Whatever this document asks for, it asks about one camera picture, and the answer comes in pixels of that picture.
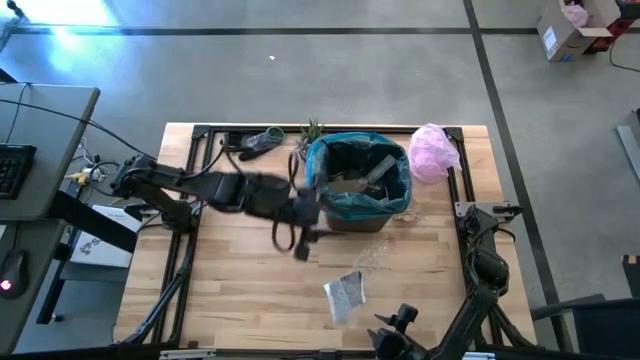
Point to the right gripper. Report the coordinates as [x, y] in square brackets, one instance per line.
[392, 347]

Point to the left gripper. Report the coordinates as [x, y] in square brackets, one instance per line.
[302, 207]

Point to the dark grey trash bin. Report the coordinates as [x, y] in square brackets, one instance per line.
[357, 225]

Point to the clear plastic film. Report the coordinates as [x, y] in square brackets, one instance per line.
[372, 256]

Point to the brown cardboard piece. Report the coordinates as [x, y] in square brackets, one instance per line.
[350, 184]

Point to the teal plastic trash bag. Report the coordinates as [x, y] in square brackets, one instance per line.
[320, 165]

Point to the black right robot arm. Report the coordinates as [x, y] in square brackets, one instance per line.
[480, 295]

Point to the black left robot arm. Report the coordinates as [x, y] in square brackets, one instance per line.
[165, 177]

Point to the small pink plastic bag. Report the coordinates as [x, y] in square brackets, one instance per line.
[576, 14]

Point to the succulent plant in pot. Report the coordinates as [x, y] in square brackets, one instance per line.
[311, 132]

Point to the black work glove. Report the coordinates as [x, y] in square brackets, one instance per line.
[260, 142]

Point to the white printed box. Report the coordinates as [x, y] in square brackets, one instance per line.
[100, 250]

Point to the dark office chair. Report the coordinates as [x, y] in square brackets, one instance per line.
[605, 330]

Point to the white power adapter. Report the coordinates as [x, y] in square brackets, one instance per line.
[95, 173]

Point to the grey desk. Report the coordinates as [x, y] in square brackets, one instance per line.
[45, 150]

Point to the black computer mouse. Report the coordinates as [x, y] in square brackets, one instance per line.
[12, 272]

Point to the silver aluminium bar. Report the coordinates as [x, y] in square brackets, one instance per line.
[629, 150]

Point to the black keyboard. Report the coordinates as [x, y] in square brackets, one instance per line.
[12, 170]

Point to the cardboard box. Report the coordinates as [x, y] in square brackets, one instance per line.
[565, 37]

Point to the red plastic crate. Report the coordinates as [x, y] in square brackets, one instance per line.
[620, 27]

